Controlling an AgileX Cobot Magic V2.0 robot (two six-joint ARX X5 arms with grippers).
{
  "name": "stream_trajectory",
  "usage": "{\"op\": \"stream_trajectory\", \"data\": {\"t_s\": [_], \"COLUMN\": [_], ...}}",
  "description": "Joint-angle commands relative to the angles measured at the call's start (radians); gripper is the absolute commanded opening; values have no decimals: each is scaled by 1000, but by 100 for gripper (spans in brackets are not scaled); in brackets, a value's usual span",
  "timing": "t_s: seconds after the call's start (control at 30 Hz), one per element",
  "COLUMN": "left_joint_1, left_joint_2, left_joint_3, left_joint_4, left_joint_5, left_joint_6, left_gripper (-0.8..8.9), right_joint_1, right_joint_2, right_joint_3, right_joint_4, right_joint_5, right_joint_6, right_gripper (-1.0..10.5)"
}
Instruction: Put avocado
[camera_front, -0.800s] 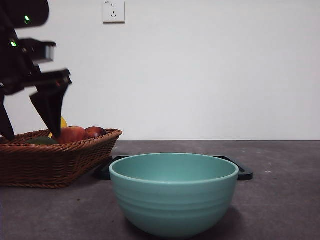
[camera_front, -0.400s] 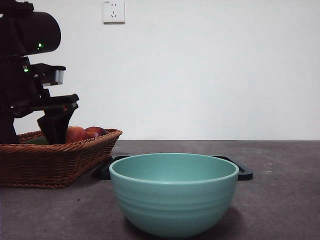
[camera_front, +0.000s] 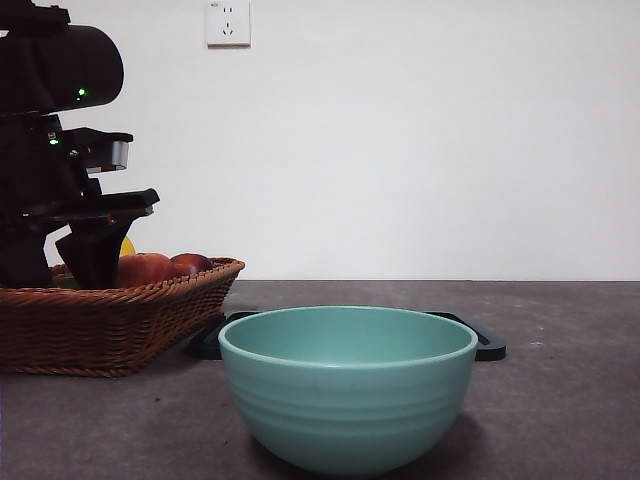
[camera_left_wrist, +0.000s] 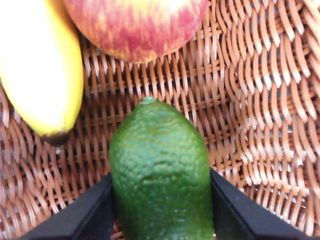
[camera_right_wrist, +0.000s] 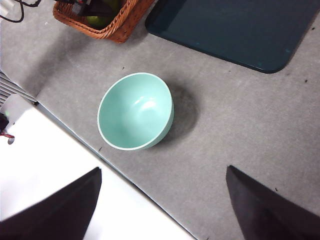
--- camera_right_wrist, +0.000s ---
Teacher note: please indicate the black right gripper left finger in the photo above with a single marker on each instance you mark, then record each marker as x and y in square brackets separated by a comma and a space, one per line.
[55, 215]

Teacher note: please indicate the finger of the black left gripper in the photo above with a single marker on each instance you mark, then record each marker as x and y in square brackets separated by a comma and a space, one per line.
[100, 7]

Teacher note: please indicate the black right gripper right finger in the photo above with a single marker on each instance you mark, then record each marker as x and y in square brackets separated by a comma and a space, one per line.
[270, 215]

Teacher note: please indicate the green avocado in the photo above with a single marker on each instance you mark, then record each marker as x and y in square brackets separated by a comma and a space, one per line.
[96, 21]

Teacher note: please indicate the teal ceramic bowl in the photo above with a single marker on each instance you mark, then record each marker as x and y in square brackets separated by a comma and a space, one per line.
[130, 117]

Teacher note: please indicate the brown wicker basket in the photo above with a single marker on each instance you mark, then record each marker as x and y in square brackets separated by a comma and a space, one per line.
[120, 31]

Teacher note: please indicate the grey ribbed panel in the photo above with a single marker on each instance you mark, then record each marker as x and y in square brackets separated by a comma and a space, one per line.
[12, 87]

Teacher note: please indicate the white rounded device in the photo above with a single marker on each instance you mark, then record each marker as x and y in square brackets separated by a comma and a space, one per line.
[13, 107]

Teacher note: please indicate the black rectangular tray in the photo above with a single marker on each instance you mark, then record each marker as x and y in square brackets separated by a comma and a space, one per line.
[237, 30]

